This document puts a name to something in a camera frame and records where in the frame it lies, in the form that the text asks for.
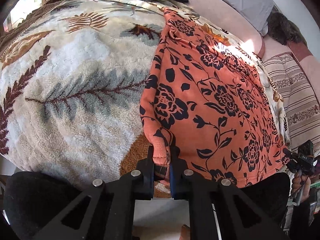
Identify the dark furry cushion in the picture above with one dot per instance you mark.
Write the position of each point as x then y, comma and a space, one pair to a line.
283, 30

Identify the pink bed headboard cushion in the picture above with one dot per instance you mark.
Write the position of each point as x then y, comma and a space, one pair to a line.
223, 15

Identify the cream leaf pattern blanket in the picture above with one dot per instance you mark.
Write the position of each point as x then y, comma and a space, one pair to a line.
72, 78

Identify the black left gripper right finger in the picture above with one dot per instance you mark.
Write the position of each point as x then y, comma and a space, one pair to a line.
221, 210

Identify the orange black floral garment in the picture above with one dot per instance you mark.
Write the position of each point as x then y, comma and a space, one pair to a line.
214, 102

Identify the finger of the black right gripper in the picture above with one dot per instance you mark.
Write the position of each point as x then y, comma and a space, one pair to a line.
287, 152

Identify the person's right hand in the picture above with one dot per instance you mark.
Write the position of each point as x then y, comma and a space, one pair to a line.
297, 182

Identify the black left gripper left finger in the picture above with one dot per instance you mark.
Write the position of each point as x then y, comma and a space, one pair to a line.
104, 210

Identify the striped beige pillow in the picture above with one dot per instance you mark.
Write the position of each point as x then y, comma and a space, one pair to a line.
300, 103

